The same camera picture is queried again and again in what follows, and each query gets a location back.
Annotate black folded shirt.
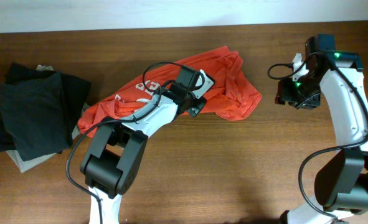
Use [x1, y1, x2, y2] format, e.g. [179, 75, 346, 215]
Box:
[0, 63, 91, 161]

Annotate orange soccer t-shirt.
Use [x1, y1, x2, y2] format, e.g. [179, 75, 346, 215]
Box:
[77, 46, 262, 133]

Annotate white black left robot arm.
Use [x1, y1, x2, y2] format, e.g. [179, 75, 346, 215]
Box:
[80, 81, 214, 223]

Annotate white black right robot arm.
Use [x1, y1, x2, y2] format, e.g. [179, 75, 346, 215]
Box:
[275, 50, 368, 223]

